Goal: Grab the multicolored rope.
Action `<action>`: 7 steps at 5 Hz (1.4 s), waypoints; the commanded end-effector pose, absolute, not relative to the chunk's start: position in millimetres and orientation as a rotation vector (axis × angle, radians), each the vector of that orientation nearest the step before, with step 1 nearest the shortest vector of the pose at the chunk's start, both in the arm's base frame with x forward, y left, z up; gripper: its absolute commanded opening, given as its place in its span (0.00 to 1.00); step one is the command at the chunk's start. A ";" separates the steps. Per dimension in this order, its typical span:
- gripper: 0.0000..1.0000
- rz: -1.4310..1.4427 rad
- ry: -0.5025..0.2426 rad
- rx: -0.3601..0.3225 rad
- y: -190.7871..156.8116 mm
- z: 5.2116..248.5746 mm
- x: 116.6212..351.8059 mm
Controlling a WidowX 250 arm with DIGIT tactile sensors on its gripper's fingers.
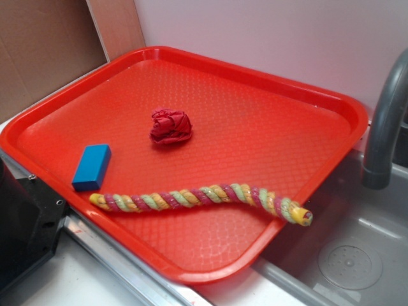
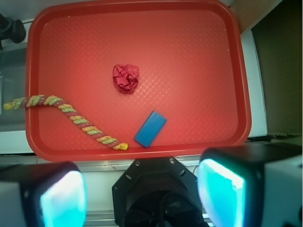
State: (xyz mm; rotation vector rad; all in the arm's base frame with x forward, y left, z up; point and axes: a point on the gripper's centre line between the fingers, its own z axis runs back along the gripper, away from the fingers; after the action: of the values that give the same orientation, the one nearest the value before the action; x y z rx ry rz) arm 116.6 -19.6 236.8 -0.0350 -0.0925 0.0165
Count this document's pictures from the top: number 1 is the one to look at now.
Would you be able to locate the blue rectangular block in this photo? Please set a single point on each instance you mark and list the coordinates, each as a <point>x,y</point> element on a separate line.
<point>92,168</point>

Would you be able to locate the grey sink basin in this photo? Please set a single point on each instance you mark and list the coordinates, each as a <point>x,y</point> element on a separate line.
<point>355,250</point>

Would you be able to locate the crumpled red cloth ball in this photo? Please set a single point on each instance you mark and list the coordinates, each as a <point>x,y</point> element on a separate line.
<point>170,126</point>

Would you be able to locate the red plastic tray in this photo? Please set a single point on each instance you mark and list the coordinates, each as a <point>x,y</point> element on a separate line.
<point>248,127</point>

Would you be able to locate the brown cardboard panel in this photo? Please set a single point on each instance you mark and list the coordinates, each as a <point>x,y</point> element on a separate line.
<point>45,45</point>

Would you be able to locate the grey sink faucet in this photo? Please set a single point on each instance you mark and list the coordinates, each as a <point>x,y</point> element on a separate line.
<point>387,138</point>

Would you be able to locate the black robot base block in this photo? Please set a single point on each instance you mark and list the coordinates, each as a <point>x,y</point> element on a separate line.
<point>32,216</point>

